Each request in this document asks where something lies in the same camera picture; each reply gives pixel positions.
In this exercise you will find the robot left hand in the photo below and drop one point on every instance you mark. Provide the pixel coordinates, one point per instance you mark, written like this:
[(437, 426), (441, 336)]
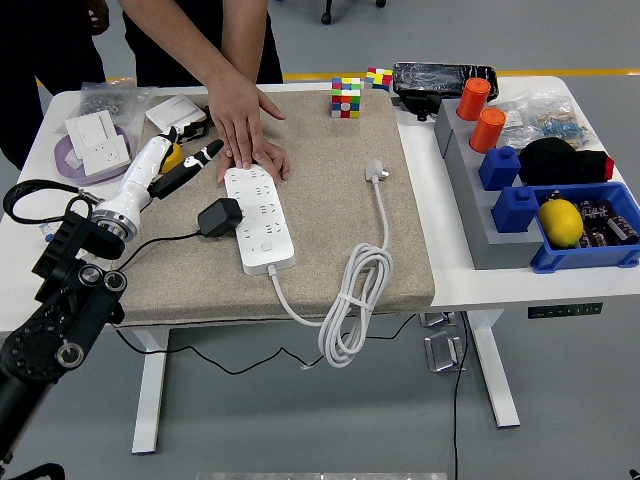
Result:
[(135, 180)]

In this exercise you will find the person's left hand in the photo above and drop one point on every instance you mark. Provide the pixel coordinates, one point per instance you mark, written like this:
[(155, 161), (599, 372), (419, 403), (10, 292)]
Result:
[(277, 160)]

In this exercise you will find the person's hand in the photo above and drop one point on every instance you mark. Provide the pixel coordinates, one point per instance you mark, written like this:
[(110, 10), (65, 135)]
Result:
[(99, 15)]

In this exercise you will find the person's right hand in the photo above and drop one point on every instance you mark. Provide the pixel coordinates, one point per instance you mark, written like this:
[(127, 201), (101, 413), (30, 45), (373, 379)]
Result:
[(240, 115)]

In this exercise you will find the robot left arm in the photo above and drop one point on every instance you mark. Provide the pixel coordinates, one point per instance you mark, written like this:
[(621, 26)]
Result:
[(65, 320)]

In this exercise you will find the person's right forearm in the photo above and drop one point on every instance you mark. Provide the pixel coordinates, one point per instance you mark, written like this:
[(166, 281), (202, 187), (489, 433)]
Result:
[(185, 35)]

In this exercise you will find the person's left forearm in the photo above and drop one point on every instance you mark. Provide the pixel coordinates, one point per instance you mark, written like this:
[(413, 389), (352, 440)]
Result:
[(245, 35)]

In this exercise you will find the white socket panel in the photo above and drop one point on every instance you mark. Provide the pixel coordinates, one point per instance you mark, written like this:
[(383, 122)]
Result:
[(105, 156)]

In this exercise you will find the small white panel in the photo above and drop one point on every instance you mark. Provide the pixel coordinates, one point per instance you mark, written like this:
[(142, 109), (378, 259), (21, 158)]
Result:
[(73, 160)]

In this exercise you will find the grey-brown mat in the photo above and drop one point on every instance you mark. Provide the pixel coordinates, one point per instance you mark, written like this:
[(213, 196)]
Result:
[(325, 210)]

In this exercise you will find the person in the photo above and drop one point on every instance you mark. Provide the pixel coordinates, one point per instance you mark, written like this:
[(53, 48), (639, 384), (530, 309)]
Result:
[(45, 60), (165, 60)]

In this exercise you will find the purple dish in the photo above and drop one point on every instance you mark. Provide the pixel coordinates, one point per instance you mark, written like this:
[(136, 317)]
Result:
[(65, 172)]

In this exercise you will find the clear bag of screws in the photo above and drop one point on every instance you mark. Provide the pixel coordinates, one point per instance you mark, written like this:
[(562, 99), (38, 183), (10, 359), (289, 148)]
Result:
[(107, 100)]

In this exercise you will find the large colourful puzzle cube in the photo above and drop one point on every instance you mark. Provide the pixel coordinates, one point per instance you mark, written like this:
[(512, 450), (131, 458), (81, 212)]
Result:
[(346, 98)]

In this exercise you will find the white blue circuit breaker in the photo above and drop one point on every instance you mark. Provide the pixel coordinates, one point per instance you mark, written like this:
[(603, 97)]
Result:
[(47, 231)]

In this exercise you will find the small colourful puzzle cube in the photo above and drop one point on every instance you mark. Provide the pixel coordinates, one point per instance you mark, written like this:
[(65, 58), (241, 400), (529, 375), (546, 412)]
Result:
[(378, 80)]

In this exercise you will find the black office chair base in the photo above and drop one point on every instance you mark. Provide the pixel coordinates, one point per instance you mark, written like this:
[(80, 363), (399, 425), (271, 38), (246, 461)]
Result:
[(326, 19)]

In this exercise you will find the black case in plastic wrap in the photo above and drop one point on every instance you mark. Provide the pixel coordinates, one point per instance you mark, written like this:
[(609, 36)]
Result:
[(430, 80)]

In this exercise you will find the white table leg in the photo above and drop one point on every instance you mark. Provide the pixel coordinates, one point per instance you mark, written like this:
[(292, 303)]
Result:
[(492, 370), (150, 400)]

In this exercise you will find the black table control panel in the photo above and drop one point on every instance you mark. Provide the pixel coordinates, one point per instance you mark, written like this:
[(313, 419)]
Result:
[(565, 311)]

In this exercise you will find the grey stepped block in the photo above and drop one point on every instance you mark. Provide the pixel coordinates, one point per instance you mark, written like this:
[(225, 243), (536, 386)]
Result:
[(470, 200)]

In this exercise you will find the orange cylinder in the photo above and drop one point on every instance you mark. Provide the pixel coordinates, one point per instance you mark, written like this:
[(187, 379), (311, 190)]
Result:
[(473, 100), (487, 131)]

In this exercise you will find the blue block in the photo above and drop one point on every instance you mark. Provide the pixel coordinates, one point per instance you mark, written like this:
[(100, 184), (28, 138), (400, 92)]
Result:
[(499, 170), (515, 211)]

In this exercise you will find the blue plastic bin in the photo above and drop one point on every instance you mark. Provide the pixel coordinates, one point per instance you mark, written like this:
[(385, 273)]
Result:
[(580, 257)]

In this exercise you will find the dark maroon capacitor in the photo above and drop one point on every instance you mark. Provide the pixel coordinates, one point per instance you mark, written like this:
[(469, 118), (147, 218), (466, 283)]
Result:
[(597, 237), (622, 230), (597, 210)]

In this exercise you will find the clear bag of components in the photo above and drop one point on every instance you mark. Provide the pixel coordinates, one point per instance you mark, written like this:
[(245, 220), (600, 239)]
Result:
[(520, 125)]

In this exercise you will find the yellow lemon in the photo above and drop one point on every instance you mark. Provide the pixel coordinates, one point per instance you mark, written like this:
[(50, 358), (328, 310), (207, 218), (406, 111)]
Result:
[(560, 224)]

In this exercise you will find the black cloth with red patch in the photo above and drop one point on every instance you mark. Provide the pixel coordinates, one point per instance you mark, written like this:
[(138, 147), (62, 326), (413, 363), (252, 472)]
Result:
[(550, 160)]

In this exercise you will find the small black round part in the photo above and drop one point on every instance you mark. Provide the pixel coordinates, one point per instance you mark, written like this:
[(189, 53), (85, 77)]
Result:
[(554, 196)]

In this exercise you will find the clear bag of blue resistors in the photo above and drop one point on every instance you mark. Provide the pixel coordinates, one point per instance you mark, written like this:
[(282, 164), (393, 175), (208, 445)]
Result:
[(565, 129)]

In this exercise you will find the white wall switch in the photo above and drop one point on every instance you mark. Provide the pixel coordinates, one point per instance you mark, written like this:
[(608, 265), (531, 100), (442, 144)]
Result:
[(175, 112)]

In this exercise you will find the white switch panel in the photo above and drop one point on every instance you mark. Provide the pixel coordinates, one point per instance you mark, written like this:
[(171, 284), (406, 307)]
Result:
[(92, 129)]

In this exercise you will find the silver metal bracket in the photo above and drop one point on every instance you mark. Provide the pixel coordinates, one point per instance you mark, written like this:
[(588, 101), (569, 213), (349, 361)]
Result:
[(437, 320), (444, 352)]

